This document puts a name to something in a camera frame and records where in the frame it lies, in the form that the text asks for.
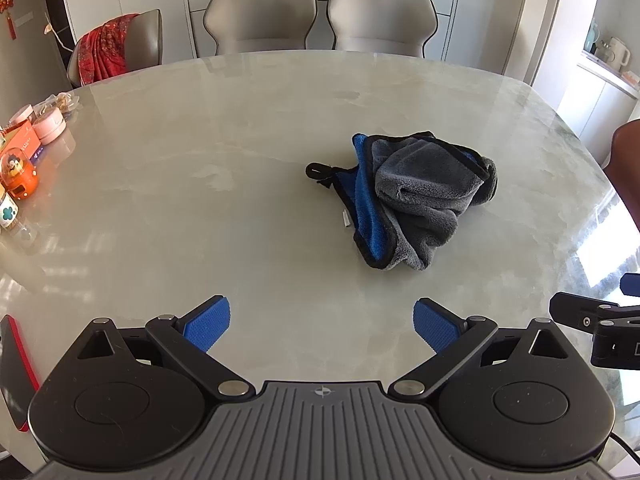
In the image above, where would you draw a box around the pink round box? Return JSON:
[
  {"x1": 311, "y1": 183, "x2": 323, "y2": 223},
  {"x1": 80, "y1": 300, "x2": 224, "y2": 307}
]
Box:
[{"x1": 32, "y1": 110, "x2": 67, "y2": 145}]

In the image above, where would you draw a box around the orange flat box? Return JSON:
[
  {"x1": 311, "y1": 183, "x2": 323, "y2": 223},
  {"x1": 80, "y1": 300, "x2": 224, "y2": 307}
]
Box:
[{"x1": 0, "y1": 127, "x2": 45, "y2": 162}]

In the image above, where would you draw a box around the white side counter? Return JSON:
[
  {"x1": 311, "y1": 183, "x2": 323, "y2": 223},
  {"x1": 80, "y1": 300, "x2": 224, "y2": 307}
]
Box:
[{"x1": 555, "y1": 60, "x2": 640, "y2": 142}]

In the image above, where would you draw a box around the beige chair with red cloth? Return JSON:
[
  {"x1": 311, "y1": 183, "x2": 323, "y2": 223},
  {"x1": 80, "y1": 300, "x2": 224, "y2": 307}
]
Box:
[{"x1": 66, "y1": 9, "x2": 163, "y2": 88}]

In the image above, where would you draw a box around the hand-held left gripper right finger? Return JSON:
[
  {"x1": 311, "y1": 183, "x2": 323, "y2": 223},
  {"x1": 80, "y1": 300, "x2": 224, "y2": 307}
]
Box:
[{"x1": 389, "y1": 299, "x2": 577, "y2": 402}]

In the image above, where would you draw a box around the orange toy figure container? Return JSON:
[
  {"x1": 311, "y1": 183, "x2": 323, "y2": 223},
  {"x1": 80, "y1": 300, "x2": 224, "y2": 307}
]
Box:
[{"x1": 0, "y1": 150, "x2": 40, "y2": 198}]

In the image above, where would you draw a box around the white electric kettle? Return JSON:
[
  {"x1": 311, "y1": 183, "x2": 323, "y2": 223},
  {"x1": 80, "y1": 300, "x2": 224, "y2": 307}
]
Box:
[{"x1": 595, "y1": 37, "x2": 632, "y2": 75}]

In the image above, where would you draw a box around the brown chair back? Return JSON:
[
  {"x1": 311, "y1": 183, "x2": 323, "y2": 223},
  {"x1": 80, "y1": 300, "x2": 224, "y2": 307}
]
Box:
[{"x1": 611, "y1": 120, "x2": 640, "y2": 172}]

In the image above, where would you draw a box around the clear bag of small things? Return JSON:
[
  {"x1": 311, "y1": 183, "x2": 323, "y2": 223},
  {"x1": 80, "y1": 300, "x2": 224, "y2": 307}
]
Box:
[{"x1": 32, "y1": 92, "x2": 81, "y2": 117}]

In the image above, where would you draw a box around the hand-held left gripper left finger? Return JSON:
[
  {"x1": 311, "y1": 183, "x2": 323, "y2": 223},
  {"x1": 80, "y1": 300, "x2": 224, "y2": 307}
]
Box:
[{"x1": 64, "y1": 296, "x2": 256, "y2": 402}]

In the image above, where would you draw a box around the red and black phone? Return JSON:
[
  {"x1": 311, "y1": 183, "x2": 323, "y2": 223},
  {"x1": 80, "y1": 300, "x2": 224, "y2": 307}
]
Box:
[{"x1": 0, "y1": 315, "x2": 41, "y2": 433}]

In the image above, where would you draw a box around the grey and blue towel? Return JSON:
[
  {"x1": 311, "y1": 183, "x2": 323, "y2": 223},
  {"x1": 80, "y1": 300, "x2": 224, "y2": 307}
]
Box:
[{"x1": 306, "y1": 131, "x2": 499, "y2": 272}]

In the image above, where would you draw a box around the red knot wall ornament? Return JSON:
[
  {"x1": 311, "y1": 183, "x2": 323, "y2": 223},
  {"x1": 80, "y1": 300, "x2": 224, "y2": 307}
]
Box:
[{"x1": 0, "y1": 0, "x2": 23, "y2": 41}]

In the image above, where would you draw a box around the beige dining chair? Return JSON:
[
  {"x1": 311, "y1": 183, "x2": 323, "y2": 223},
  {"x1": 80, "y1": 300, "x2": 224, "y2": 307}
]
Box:
[
  {"x1": 202, "y1": 0, "x2": 318, "y2": 56},
  {"x1": 326, "y1": 0, "x2": 439, "y2": 59}
]

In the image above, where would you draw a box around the pink round lid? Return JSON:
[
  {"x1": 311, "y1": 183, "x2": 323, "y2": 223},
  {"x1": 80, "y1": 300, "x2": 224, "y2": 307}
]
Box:
[{"x1": 7, "y1": 105, "x2": 35, "y2": 128}]

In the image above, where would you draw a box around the jar with green clover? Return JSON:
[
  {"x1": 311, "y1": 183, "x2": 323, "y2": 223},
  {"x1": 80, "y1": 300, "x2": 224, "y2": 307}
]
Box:
[{"x1": 0, "y1": 185, "x2": 21, "y2": 232}]

